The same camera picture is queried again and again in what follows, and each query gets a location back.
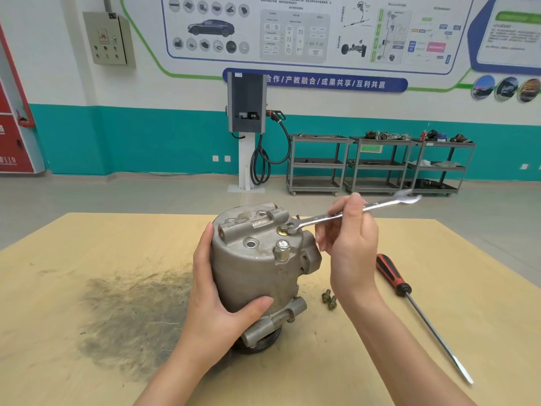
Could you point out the grey metal compressor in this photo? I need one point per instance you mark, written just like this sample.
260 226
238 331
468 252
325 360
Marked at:
262 266

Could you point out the red fire equipment cabinet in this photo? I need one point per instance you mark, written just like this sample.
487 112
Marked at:
15 118

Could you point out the person's left hand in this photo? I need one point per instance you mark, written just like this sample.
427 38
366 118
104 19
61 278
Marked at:
211 310

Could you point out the person's right fingers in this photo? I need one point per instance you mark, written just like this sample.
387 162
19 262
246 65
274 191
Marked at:
340 224

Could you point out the empty grey metal shelf cart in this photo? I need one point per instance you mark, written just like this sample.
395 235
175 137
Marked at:
317 162

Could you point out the small metal bolt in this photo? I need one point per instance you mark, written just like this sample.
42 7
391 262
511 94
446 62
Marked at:
332 302
326 296

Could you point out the person's left thumb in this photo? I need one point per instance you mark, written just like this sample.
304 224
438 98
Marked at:
253 310

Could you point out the beige electrical wall box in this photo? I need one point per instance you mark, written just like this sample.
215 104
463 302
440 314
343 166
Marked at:
109 37

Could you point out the grey shelf cart green label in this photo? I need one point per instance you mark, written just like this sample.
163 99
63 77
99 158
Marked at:
376 164

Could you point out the wall poster with car diagram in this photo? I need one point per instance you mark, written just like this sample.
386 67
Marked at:
312 31

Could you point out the grey shelf cart with parts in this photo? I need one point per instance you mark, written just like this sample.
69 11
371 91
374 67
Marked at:
439 166

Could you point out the pile of car parts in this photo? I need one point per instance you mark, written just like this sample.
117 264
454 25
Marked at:
386 135

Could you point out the person's right hand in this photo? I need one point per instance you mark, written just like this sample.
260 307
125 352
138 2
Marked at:
351 253

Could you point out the person's right forearm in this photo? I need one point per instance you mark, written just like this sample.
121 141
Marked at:
405 355

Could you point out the person's left forearm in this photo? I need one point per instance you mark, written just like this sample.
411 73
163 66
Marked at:
169 376

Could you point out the blue banner wall sign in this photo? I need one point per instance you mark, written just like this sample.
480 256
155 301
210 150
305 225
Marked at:
315 82

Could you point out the blue framed wall info panel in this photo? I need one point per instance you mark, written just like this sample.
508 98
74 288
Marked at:
507 33

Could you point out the white charger pedestal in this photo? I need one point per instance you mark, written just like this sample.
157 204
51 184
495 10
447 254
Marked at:
246 162

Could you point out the silver combination wrench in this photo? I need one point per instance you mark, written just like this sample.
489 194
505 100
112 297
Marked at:
372 207

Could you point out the grey wall charging station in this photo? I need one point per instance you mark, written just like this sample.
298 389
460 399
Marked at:
246 103

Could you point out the bolt on compressor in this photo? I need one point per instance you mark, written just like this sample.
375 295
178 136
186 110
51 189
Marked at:
284 230

